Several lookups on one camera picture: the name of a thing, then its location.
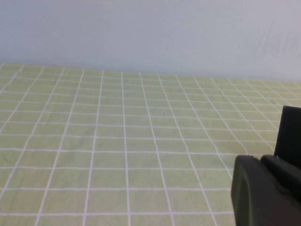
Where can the black printed glasses case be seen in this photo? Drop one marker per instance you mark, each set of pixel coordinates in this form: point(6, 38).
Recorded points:
point(291, 131)

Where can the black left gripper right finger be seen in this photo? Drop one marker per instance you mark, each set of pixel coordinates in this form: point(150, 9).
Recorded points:
point(284, 174)

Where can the green checked tablecloth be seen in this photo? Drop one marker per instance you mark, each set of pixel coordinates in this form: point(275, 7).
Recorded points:
point(117, 153)

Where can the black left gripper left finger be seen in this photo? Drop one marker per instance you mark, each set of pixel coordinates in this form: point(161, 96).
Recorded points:
point(254, 200)

